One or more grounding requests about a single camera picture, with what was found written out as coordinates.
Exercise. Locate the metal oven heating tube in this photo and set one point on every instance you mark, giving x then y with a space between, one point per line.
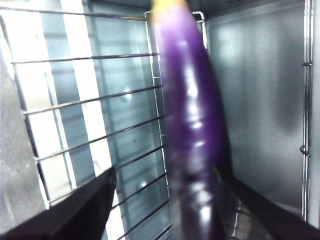
307 100

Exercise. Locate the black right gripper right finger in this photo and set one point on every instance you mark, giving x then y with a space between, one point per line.
270 212

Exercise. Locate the cream white toaster oven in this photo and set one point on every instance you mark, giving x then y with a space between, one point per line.
262 100

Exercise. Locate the purple eggplant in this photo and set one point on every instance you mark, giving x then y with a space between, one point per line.
195 105

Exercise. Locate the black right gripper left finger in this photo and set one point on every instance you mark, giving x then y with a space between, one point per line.
75 215

